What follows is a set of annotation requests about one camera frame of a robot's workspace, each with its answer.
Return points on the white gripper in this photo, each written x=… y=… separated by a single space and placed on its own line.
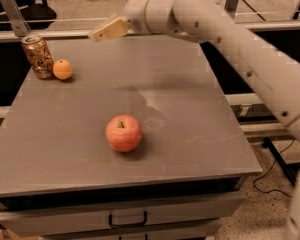
x=135 y=12

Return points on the small orange fruit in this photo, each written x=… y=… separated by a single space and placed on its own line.
x=62 y=69

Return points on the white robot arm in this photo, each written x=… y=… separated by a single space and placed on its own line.
x=271 y=74

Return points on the orange soda can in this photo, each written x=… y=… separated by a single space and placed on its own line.
x=38 y=55

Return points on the black office chair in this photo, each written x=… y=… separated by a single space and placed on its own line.
x=23 y=4

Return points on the red apple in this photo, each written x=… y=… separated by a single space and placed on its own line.
x=124 y=133

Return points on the black stand leg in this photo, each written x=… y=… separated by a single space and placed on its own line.
x=290 y=170

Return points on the lower grey drawer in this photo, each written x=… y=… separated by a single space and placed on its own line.
x=197 y=229

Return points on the left metal bracket post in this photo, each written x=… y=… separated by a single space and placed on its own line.
x=16 y=20

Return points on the grey drawer with black handle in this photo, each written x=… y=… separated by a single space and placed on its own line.
x=119 y=215

